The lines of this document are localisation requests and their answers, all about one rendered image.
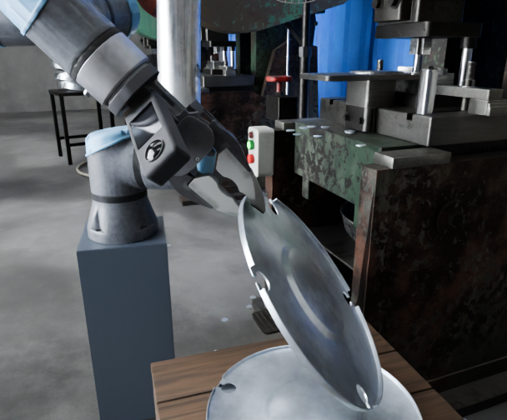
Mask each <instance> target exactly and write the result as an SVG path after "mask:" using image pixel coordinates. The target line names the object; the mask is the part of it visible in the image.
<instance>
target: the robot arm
mask: <svg viewBox="0 0 507 420"><path fill-rule="evenodd" d="M139 21H140V11H139V7H138V3H137V1H136V0H0V48H5V47H6V46H38V47H39V48H40V49H41V50H42V51H44V52H45V53H46V54H47V55H48V56H49V57H50V58H51V59H52V60H53V61H54V62H55V63H56V64H57V65H58V66H59V67H60V68H61V69H62V70H64V71H65V72H66V73H67V74H68V75H69V76H70V77H71V78H72V79H73V80H75V81H76V82H77V83H79V84H80V85H81V86H82V87H83V88H85V90H84V91H83V94H84V95H85V96H86V97H87V98H90V97H91V96H93V97H94V98H95V99H96V100H97V101H98V102H99V103H101V104H102V105H103V106H108V105H109V106H108V110H109V111H111V112H112V113H113V114H114V115H115V116H116V117H119V116H121V115H122V114H123V113H125V112H126V111H127V110H128V109H129V108H131V109H132V111H131V112H130V113H129V114H128V115H127V116H126V117H125V121H126V124H127V125H125V126H119V127H110V128H105V129H101V130H97V131H95V132H91V133H89V134H88V135H87V137H86V141H85V142H86V154H85V156H86V157H87V160H88V173H89V180H90V187H91V194H92V206H91V210H90V214H89V218H88V225H87V230H88V238H89V239H90V240H91V241H93V242H96V243H101V244H107V245H122V244H129V243H136V242H140V241H142V240H145V239H148V238H150V237H152V236H153V235H154V234H156V233H157V231H158V219H157V217H156V215H155V212H154V210H153V208H152V205H151V203H150V201H149V199H148V191H147V189H167V190H176V191H177V192H178V193H179V194H181V195H182V196H183V197H185V198H187V199H188V200H191V201H193V202H195V203H198V204H201V205H203V206H205V207H207V208H211V209H215V210H217V211H219V212H221V213H226V214H228V215H231V216H234V217H236V218H237V217H238V209H239V205H240V202H238V201H237V200H236V198H235V197H234V195H233V194H232V193H229V192H227V191H226V190H225V189H224V188H223V187H222V186H221V185H219V182H218V179H217V178H216V177H215V176H214V175H213V170H214V165H215V160H216V153H217V154H218V161H217V166H216V169H217V171H218V172H219V173H220V174H221V175H222V176H223V177H226V178H230V179H232V180H233V181H234V182H235V183H236V184H237V186H238V190H239V191H240V192H241V193H244V194H245V195H246V196H247V197H248V198H249V200H250V202H251V203H250V205H252V206H253V207H254V208H256V209H257V210H259V211H260V212H261V213H262V214H264V213H265V211H266V210H265V202H264V195H263V192H262V189H261V187H260V186H259V182H258V180H257V178H256V177H255V175H254V171H253V169H252V168H251V167H250V166H249V164H248V161H247V158H246V157H245V154H244V152H243V149H242V147H241V145H240V143H239V141H238V139H237V138H236V137H235V136H234V135H233V134H232V133H231V132H230V131H229V130H226V129H225V127H224V126H223V125H222V124H221V123H220V122H219V121H218V120H217V119H216V118H215V117H214V116H213V115H212V114H211V113H210V112H208V111H207V110H206V109H205V108H204V107H203V106H202V105H201V0H157V50H158V70H157V69H156V68H155V67H154V66H153V65H152V64H151V63H150V64H148V57H147V56H146V55H145V54H144V53H143V52H142V51H141V50H140V49H139V48H138V47H137V46H136V45H135V44H134V43H133V42H132V41H131V40H130V39H129V38H130V37H132V35H134V34H135V32H136V31H137V29H138V25H139ZM156 78H158V80H157V79H156ZM201 113H202V114H203V115H204V116H205V117H206V118H208V119H209V120H210V121H211V122H208V121H207V120H205V119H204V118H203V117H202V116H201V115H200V114H201Z"/></svg>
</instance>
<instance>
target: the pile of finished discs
mask: <svg viewBox="0 0 507 420"><path fill-rule="evenodd" d="M381 369H382V374H383V382H384V391H383V397H382V400H381V402H380V404H379V405H378V406H377V407H375V408H373V409H371V410H369V411H367V412H360V411H356V410H353V409H352V408H350V407H347V406H345V405H344V404H342V403H341V402H340V401H339V400H337V399H336V398H335V397H333V396H332V395H331V394H330V393H329V392H327V391H326V390H325V389H324V388H323V387H322V386H321V385H320V384H319V382H318V381H317V380H316V379H315V378H314V377H313V376H312V375H311V373H310V372H309V371H308V370H307V368H306V367H305V366H304V365H303V364H302V363H301V361H300V360H299V358H298V357H297V356H296V354H295V353H294V351H293V350H292V348H291V347H290V346H289V345H284V346H279V347H272V348H268V349H265V350H263V351H260V352H256V353H254V354H252V355H250V356H248V357H246V358H244V359H242V360H241V361H239V362H237V363H236V364H234V365H233V366H232V367H231V368H230V369H229V370H228V371H227V372H226V373H225V374H224V375H223V376H222V380H221V381H220V382H219V385H218V386H217V387H216V388H215V387H214V388H213V391H212V392H211V395H210V397H209V400H208V406H207V413H206V420H423V418H422V415H421V412H420V410H419V408H418V406H417V404H416V402H415V401H414V399H413V398H412V396H411V395H410V394H409V392H408V391H407V390H406V388H405V387H404V386H403V385H402V384H401V383H400V382H399V381H398V380H397V379H396V378H395V377H393V376H392V375H391V374H390V373H388V372H387V371H385V370H384V369H383V368H381Z"/></svg>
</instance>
